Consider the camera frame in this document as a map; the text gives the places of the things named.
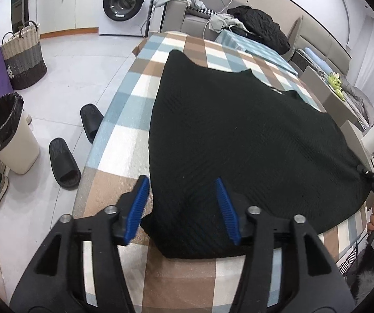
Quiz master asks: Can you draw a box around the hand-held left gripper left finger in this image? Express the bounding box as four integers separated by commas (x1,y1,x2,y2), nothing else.
10,175,151,313

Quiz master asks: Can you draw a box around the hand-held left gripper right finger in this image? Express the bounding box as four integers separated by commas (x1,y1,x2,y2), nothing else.
215,178,355,313

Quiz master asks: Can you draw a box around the black knit sweater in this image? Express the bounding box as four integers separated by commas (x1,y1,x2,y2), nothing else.
140,50,372,260

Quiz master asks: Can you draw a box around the person's right forearm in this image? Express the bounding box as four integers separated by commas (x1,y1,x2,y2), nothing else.
350,241,374,307

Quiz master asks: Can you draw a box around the black slipper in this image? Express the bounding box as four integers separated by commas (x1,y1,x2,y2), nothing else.
80,104,104,145
49,138,82,190

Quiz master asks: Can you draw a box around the grey bedding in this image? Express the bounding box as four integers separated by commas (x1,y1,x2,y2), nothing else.
342,78,374,128

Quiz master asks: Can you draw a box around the plaid blanket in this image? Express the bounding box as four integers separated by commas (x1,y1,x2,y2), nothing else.
73,31,370,313

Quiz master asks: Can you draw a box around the yellow green item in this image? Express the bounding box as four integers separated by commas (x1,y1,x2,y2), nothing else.
327,73,344,98

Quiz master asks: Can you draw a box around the cream trash bin black liner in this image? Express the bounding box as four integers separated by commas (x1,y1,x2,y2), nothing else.
0,92,40,175

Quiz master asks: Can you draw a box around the light blue pillow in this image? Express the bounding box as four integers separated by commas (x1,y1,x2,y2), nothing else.
304,47,333,72

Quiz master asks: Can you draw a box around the white washing machine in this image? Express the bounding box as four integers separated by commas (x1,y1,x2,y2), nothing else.
99,0,159,37

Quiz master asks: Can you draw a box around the woven laundry basket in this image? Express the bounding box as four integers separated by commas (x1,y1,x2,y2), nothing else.
0,20,48,90

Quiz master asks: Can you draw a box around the black jacket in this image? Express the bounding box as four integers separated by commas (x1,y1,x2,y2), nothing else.
228,5,291,55

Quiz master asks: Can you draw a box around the grey sofa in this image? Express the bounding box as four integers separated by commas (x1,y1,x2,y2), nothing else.
162,0,305,62

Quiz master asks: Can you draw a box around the grey garment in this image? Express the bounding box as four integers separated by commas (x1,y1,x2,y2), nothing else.
209,13,244,33

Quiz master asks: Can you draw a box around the black white striped cloth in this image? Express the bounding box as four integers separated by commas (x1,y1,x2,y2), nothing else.
187,5,218,17

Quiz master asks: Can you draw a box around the white cabinet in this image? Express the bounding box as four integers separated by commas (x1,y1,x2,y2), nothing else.
35,0,106,38

